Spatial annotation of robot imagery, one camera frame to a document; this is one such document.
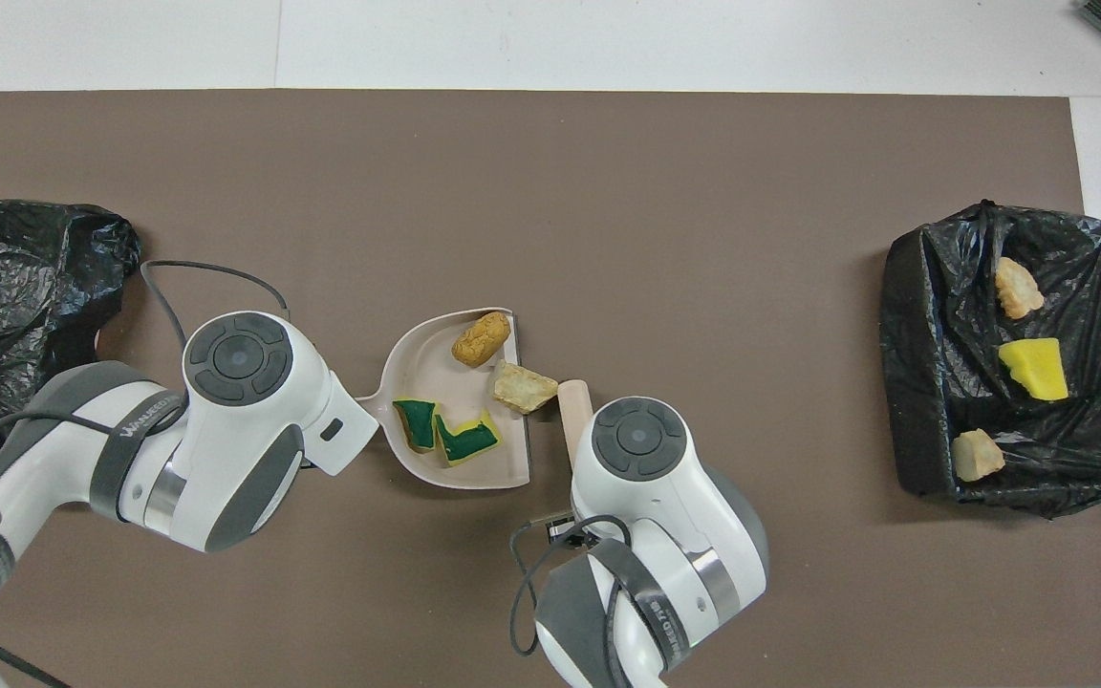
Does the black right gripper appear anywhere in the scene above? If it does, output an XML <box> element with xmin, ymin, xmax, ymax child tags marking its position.
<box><xmin>531</xmin><ymin>514</ymin><xmax>601</xmax><ymax>548</ymax></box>

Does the beige hand brush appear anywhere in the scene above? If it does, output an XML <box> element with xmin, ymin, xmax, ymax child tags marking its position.
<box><xmin>558</xmin><ymin>379</ymin><xmax>595</xmax><ymax>471</ymax></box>

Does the L-shaped green yellow sponge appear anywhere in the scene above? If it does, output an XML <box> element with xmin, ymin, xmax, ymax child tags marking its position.
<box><xmin>434</xmin><ymin>409</ymin><xmax>503</xmax><ymax>469</ymax></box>

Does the pale beige sponge chunk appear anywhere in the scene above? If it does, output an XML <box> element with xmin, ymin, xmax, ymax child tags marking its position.
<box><xmin>493</xmin><ymin>361</ymin><xmax>560</xmax><ymax>416</ymax></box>

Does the small green yellow sponge piece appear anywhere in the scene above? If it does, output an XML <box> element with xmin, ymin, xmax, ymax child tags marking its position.
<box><xmin>392</xmin><ymin>398</ymin><xmax>440</xmax><ymax>453</ymax></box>

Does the beige plastic dustpan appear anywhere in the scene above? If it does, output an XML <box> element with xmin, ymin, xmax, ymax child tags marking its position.
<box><xmin>356</xmin><ymin>307</ymin><xmax>532</xmax><ymax>491</ymax></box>

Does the orange brown oval sponge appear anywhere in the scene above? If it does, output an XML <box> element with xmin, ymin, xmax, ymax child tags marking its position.
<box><xmin>451</xmin><ymin>312</ymin><xmax>513</xmax><ymax>370</ymax></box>

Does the orange striped sponge chunk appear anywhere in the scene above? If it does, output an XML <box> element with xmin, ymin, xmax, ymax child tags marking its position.
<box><xmin>951</xmin><ymin>429</ymin><xmax>1006</xmax><ymax>484</ymax></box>

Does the plain yellow sponge piece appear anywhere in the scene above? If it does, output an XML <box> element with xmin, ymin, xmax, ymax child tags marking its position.
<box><xmin>997</xmin><ymin>336</ymin><xmax>1069</xmax><ymax>402</ymax></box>

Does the pale yellow bumpy sponge chunk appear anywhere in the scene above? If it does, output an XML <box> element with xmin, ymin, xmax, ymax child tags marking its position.
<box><xmin>994</xmin><ymin>256</ymin><xmax>1047</xmax><ymax>320</ymax></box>

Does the brown table mat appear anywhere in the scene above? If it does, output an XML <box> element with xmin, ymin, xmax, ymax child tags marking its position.
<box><xmin>0</xmin><ymin>89</ymin><xmax>1101</xmax><ymax>688</ymax></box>

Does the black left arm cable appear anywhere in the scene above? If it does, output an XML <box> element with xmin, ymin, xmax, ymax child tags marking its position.
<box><xmin>0</xmin><ymin>260</ymin><xmax>291</xmax><ymax>688</ymax></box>

